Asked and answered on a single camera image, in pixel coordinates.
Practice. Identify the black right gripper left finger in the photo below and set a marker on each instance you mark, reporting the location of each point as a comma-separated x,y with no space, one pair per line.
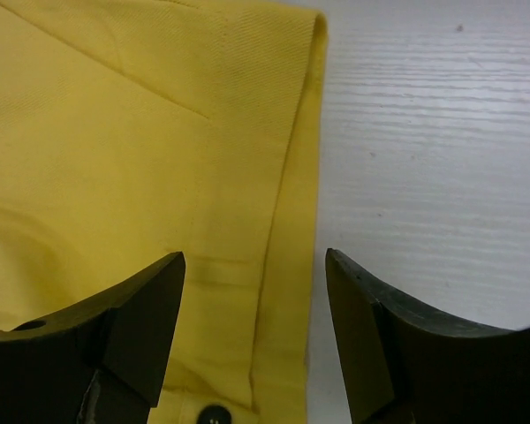
100,360

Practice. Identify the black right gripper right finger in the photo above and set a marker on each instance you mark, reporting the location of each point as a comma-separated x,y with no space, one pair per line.
404,361

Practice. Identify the yellow trousers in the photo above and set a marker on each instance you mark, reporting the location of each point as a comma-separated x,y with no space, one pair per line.
133,129

